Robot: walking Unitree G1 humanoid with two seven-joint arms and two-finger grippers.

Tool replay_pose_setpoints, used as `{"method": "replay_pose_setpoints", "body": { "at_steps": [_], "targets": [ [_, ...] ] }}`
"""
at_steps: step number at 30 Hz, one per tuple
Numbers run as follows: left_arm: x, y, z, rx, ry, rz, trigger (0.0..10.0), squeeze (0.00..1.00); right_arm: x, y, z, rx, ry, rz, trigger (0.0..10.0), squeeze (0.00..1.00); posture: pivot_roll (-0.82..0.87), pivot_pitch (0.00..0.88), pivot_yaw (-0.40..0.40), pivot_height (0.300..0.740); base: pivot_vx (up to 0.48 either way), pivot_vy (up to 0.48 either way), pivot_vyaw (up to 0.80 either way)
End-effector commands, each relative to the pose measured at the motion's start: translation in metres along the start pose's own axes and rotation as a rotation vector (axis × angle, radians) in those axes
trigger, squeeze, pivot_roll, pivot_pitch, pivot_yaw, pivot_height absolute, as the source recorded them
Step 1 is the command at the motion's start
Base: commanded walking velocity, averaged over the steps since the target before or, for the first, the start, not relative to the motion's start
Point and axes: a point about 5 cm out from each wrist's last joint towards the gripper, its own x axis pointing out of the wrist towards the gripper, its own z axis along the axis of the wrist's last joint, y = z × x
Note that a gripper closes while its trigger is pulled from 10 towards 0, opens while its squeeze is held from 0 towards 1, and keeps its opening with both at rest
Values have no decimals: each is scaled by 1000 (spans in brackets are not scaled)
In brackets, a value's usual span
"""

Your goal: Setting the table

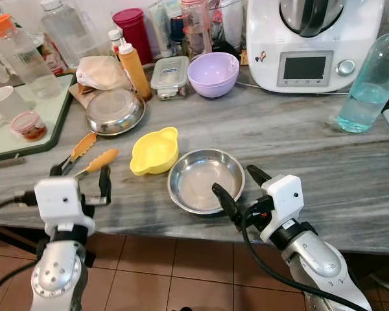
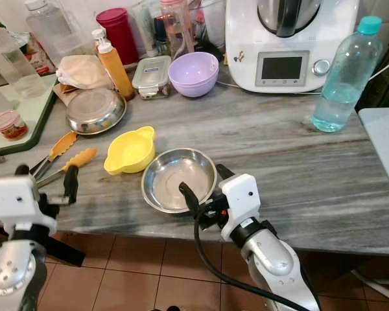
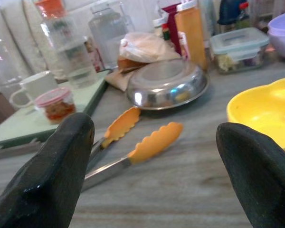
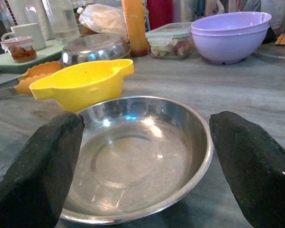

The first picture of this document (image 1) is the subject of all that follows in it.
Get steel tongs with orange tips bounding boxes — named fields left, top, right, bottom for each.
left=52, top=132, right=121, bottom=179

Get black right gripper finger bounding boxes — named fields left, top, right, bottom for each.
left=246, top=165, right=272, bottom=189
left=211, top=183, right=244, bottom=226

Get shallow steel bowl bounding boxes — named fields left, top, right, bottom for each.
left=168, top=148, right=246, bottom=215
left=85, top=88, right=147, bottom=137

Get pink transparent bottle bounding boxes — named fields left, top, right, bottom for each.
left=180, top=0, right=213, bottom=60

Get bread in plastic bag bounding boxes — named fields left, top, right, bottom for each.
left=68, top=55, right=132, bottom=108

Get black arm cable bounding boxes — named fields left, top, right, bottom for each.
left=239, top=206, right=355, bottom=311
left=0, top=191, right=38, bottom=311

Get clear bottle with white cap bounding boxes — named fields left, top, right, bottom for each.
left=38, top=0, right=99, bottom=67

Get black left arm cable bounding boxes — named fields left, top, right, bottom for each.
left=0, top=191, right=38, bottom=311

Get yellow plastic bowl with handles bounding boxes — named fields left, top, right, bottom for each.
left=129, top=126, right=180, bottom=177

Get purple plastic bowl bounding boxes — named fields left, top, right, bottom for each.
left=187, top=51, right=241, bottom=99

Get green rimmed tray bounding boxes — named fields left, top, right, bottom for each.
left=0, top=73, right=77, bottom=163

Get orange sauce squeeze bottle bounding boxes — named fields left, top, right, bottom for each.
left=117, top=38, right=152, bottom=102

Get water bottle with teal cap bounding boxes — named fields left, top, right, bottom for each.
left=336, top=17, right=389, bottom=134

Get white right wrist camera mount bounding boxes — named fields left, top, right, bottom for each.
left=259, top=174, right=306, bottom=244

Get glass container with grey lid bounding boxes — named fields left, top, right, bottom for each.
left=150, top=56, right=191, bottom=102

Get white kitchen cooking machine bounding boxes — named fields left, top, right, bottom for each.
left=246, top=0, right=385, bottom=94

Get dark red plastic canister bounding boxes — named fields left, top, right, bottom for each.
left=112, top=7, right=154, bottom=66

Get clear bottle with orange cap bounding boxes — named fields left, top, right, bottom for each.
left=0, top=14, right=64, bottom=100

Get small jar with red lid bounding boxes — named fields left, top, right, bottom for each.
left=10, top=110, right=49, bottom=142

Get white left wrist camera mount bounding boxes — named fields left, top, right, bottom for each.
left=34, top=177, right=96, bottom=236

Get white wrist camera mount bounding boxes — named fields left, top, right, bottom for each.
left=259, top=174, right=306, bottom=244
left=34, top=177, right=96, bottom=236

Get white cup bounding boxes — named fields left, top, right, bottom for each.
left=0, top=86, right=31, bottom=125

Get red and white snack packet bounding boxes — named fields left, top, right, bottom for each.
left=40, top=34, right=70, bottom=76

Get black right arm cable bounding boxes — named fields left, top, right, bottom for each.
left=239, top=206, right=355, bottom=311

